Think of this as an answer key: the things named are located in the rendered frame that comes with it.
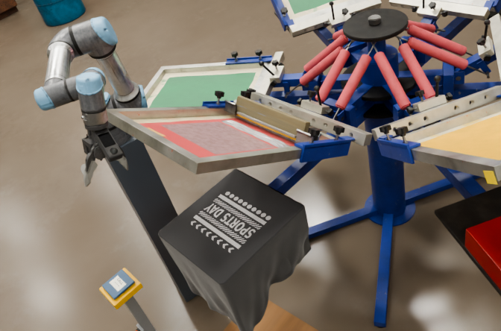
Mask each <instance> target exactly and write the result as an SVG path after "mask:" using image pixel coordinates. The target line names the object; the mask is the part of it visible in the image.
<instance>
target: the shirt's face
mask: <svg viewBox="0 0 501 331"><path fill-rule="evenodd" d="M225 190H228V191H230V192H232V193H233V194H235V195H237V196H239V197H240V198H242V199H243V200H245V201H247V202H248V203H250V204H252V205H254V206H255V207H257V208H258V209H260V210H262V211H263V212H266V213H267V214H269V215H270V216H272V218H271V219H270V220H269V221H268V222H267V223H265V224H264V225H263V226H262V227H261V228H260V229H259V230H258V231H257V232H256V233H254V234H253V235H252V236H251V237H250V238H249V239H248V240H247V241H246V242H245V243H244V244H243V245H242V246H241V247H240V248H239V249H238V250H237V251H236V252H235V253H234V254H232V255H231V254H230V253H228V252H227V251H226V250H225V249H223V248H221V247H220V246H219V245H217V244H216V243H215V242H213V241H212V240H211V239H209V238H207V237H206V236H205V235H204V234H203V233H201V232H199V231H198V230H196V229H195V228H194V227H193V226H191V225H190V224H188V223H187V222H188V221H190V220H191V219H192V218H193V217H194V216H196V215H197V214H198V213H199V212H200V211H201V210H202V209H204V208H205V207H206V206H207V205H208V204H210V203H211V202H212V201H214V200H215V199H216V198H217V197H218V196H219V195H220V194H221V193H222V192H224V191H225ZM302 206H304V205H303V204H301V203H299V202H297V201H295V200H293V199H292V198H290V197H288V196H286V195H284V194H283V193H281V192H278V191H277V190H275V189H273V188H271V187H270V186H267V185H265V184H264V183H262V182H260V181H258V180H256V179H255V178H253V177H251V176H249V175H247V174H245V173H244V172H242V171H240V170H238V169H237V168H235V169H234V170H233V171H232V172H230V173H229V174H228V175H227V176H226V177H225V178H224V179H223V180H221V181H220V182H219V183H217V184H216V185H215V186H214V187H212V188H211V190H209V191H208V192H207V193H206V194H204V195H203V196H202V197H201V198H199V199H198V200H197V201H196V202H194V203H193V204H192V205H191V206H190V207H189V208H187V209H186V210H185V211H184V212H182V213H181V214H180V215H179V216H178V217H176V218H175V219H174V220H173V221H172V222H170V223H169V224H168V225H167V226H165V227H164V228H163V229H161V231H160V235H161V236H163V237H164V238H165V239H167V240H168V241H169V242H171V243H172V244H173V245H174V246H175V247H176V248H178V249H179V250H180V251H182V252H183V253H184V254H186V255H187V256H188V257H189V258H190V259H191V260H193V261H194V262H195V263H197V264H198V265H199V266H201V267H202V268H203V269H204V270H205V271H206V272H208V273H209V274H210V275H212V276H213V277H214V278H216V279H217V281H219V282H220V283H222V282H224V281H225V280H226V279H227V278H228V277H229V276H230V275H231V274H232V273H233V272H234V271H236V270H237V269H238V268H239V267H240V266H241V265H242V264H243V263H244V262H245V261H246V260H247V259H248V258H249V257H250V256H251V255H252V254H254V253H255V252H256V251H257V250H258V249H259V248H260V247H261V246H262V245H263V244H264V243H265V242H266V241H267V240H268V239H269V238H270V237H272V236H273V235H274V234H275V233H276V232H277V231H278V230H279V229H280V228H281V227H282V226H283V225H284V224H285V223H286V222H287V221H288V220H289V219H290V218H291V217H292V216H293V215H294V214H295V213H296V212H297V211H298V210H299V209H300V208H301V207H302Z"/></svg>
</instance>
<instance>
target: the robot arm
mask: <svg viewBox="0 0 501 331"><path fill-rule="evenodd" d="M117 43H118V38H117V36H116V32H115V31H114V30H113V27H112V25H111V24H110V23H109V21H108V20H107V19H106V18H104V17H102V16H100V17H97V18H92V19H90V20H87V21H85V22H81V23H78V24H76V25H72V26H69V27H67V28H64V29H63V30H61V31H59V32H58V33H57V34H56V35H55V36H54V38H53V39H52V40H51V42H50V43H49V45H48V48H47V57H48V66H47V70H46V75H45V83H44V86H43V87H40V88H39V89H35V91H34V98H35V101H36V103H37V105H38V106H39V108H40V109H41V110H50V109H55V108H56V107H59V106H62V105H64V104H68V103H71V102H73V101H77V100H79V102H80V106H81V112H82V116H81V118H82V119H83V123H84V126H85V129H86V130H87V133H88V136H87V135H86V137H84V138H82V143H83V149H84V153H85V154H87V156H86V161H85V163H86V164H83V165H82V166H81V171H82V173H83V181H84V185H85V186H86V187H88V185H89V184H90V183H91V178H92V176H93V172H94V170H96V168H97V166H98V165H97V163H96V162H95V158H96V159H98V160H100V161H102V160H103V159H104V158H107V160H108V161H109V162H112V161H115V160H117V161H119V163H120V164H122V165H123V168H125V169H126V170H127V171H128V164H127V159H126V156H125V153H124V151H123V150H122V148H121V147H120V146H121V145H123V144H125V143H126V142H127V141H128V140H129V139H130V138H131V137H132V136H131V135H130V134H128V133H126V132H124V131H123V130H121V129H119V128H118V127H116V126H115V125H113V124H111V123H109V122H108V115H107V109H124V108H148V104H147V101H146V97H145V93H144V90H143V87H142V85H137V83H135V82H133V81H132V80H131V79H130V77H129V75H128V73H127V71H126V69H125V67H124V66H123V64H122V62H121V60H120V58H119V56H118V54H117V53H116V44H117ZM85 54H88V55H89V56H90V57H91V58H93V59H96V60H97V61H98V64H99V66H100V67H101V69H102V70H103V71H101V70H100V69H98V68H95V67H91V68H88V69H86V70H85V71H84V72H83V73H82V74H80V75H76V76H74V77H71V78H70V77H69V75H70V66H71V62H72V61H73V60H74V58H76V57H79V56H82V55H85ZM104 74H105V75H106V77H107V79H108V81H109V82H110V84H111V86H112V87H113V89H114V92H113V94H112V95H110V94H109V93H108V92H104V88H105V85H106V79H105V75H104ZM84 146H85V147H84Z"/></svg>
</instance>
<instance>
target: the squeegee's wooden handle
mask: <svg viewBox="0 0 501 331"><path fill-rule="evenodd" d="M236 105H237V109H236V112H241V113H244V114H246V115H248V116H251V117H254V118H255V119H259V120H260V121H262V122H265V123H268V124H270V125H273V126H275V127H278V128H279V129H282V130H284V131H287V132H289V133H292V134H294V135H297V131H296V130H297V129H299V130H302V131H304V132H307V133H308V129H309V126H310V122H308V121H305V120H303V119H300V118H298V117H296V116H292V115H290V114H288V113H284V112H282V111H280V110H277V109H274V108H272V107H269V106H267V105H264V104H261V103H259V102H257V101H253V100H251V99H249V98H246V97H243V96H240V95H239V96H238V97H237V100H236Z"/></svg>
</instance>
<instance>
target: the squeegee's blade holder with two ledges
mask: <svg viewBox="0 0 501 331"><path fill-rule="evenodd" d="M237 114H239V115H240V116H244V117H245V118H247V119H250V120H252V121H255V122H257V123H260V124H262V125H265V126H266V127H269V128H271V129H274V130H276V131H279V132H281V133H284V134H285V135H287V136H290V137H292V138H296V137H297V136H296V135H294V134H292V133H289V132H287V131H284V130H282V129H279V128H278V127H275V126H273V125H270V124H268V123H265V122H262V121H260V120H259V119H255V118H254V117H251V116H248V115H246V114H244V113H241V112H237Z"/></svg>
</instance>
